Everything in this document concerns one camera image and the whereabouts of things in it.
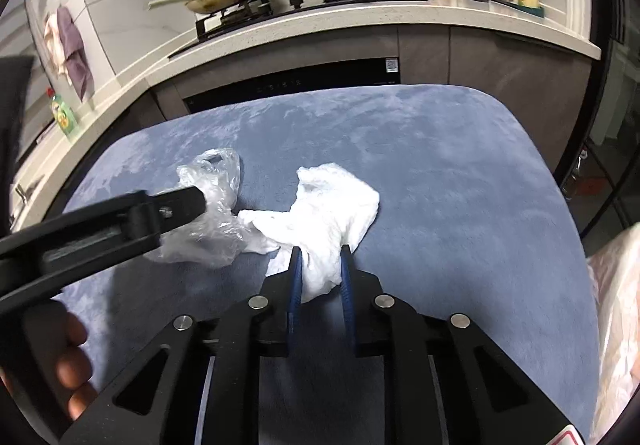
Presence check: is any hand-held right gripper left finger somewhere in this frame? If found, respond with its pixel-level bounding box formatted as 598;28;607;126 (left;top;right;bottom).
60;246;305;445

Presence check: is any purple hanging towel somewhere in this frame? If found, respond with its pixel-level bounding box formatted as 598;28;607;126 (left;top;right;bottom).
56;6;96;102

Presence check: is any grey kitchen cabinet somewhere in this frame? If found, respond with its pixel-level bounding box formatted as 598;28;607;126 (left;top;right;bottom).
150;22;602;176

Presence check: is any pale hanging towel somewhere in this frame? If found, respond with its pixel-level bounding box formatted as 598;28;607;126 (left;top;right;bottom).
42;14;69;76

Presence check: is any blue bin with white bag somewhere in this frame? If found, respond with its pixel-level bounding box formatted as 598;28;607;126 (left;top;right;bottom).
585;222;640;445

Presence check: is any person's left hand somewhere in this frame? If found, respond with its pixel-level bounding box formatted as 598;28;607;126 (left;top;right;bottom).
52;312;100;421

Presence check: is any black gas stove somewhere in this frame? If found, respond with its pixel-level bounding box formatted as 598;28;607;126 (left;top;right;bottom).
167;0;431;58

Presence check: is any white paper tissue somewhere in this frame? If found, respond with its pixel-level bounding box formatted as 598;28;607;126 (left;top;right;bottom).
239;163;381;304

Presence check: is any clear plastic bag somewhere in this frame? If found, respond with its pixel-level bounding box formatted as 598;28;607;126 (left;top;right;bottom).
142;147;261;270

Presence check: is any green dish soap bottle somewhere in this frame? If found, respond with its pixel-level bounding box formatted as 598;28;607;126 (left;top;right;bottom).
47;87;80;138

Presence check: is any black-framed glass sliding door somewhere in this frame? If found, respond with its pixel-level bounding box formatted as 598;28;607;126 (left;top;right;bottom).
560;0;640;232

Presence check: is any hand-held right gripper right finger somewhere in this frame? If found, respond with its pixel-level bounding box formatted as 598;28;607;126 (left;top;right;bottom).
340;245;586;445

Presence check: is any blue plush table cloth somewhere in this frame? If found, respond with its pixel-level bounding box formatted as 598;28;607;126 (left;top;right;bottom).
10;84;601;445

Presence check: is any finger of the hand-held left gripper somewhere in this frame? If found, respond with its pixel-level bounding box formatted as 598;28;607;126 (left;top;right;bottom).
0;186;208;313

